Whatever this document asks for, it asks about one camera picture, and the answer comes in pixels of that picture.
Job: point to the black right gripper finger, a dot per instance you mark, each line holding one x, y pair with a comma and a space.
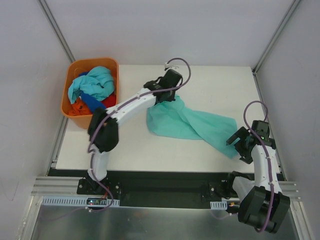
240, 149
240, 134

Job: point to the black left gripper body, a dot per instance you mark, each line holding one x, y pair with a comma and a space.
166, 94

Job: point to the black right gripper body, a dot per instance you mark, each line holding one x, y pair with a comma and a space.
240, 144

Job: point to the teal green t shirt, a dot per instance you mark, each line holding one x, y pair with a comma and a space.
175, 120

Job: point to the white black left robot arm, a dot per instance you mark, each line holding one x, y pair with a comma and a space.
104, 126

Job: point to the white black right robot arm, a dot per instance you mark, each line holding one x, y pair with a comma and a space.
262, 202

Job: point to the red t shirt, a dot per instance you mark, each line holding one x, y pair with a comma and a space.
110, 101

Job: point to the light blue t shirt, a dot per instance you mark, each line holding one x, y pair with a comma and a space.
97, 83

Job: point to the dark blue t shirt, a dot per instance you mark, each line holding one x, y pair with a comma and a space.
90, 101

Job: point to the orange t shirt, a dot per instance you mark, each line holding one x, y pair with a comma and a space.
79, 108

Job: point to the orange plastic bin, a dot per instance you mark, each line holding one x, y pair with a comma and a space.
73, 71

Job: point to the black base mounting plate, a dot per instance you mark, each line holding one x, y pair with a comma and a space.
151, 189

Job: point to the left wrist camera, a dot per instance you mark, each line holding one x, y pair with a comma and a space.
170, 79

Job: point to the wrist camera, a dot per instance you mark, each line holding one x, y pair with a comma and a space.
170, 79
261, 128

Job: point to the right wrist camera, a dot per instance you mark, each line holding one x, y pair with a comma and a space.
261, 128

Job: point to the right white cable duct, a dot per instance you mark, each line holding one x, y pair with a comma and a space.
219, 205

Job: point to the white cable duct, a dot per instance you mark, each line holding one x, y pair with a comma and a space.
68, 201
219, 205

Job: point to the right aluminium corner post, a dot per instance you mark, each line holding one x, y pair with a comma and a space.
277, 33

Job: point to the aluminium corner post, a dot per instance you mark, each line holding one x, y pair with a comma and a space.
56, 29
277, 33

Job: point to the left aluminium corner post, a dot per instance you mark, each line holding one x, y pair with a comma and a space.
56, 29

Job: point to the left white cable duct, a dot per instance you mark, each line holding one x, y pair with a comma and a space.
68, 201

